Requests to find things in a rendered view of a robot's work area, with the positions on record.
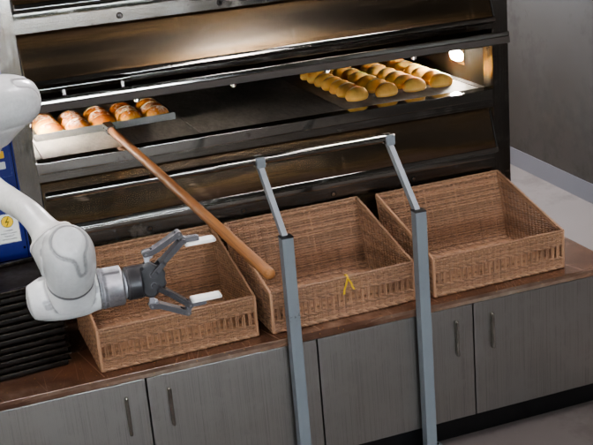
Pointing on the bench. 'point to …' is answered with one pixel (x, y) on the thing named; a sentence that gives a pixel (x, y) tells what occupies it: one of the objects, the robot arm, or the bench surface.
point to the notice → (9, 230)
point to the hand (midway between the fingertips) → (212, 267)
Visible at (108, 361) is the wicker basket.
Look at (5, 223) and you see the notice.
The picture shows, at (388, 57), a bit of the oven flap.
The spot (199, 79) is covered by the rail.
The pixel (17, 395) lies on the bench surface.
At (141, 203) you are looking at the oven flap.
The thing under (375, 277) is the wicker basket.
